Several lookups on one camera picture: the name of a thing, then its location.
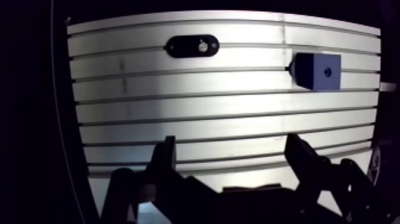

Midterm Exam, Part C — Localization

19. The dark blue-grey block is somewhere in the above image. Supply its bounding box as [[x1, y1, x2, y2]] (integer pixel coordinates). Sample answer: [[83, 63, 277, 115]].
[[285, 52, 342, 92]]

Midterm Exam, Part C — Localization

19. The black oval holder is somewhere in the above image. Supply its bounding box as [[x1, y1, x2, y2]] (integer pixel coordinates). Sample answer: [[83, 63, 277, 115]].
[[163, 34, 220, 59]]

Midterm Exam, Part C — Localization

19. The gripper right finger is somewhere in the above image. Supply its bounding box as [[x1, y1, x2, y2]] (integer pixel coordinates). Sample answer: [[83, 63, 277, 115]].
[[283, 132, 395, 224]]

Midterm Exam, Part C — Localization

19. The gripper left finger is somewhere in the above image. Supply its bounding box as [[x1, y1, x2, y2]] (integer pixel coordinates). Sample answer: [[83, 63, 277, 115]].
[[100, 135, 220, 224]]

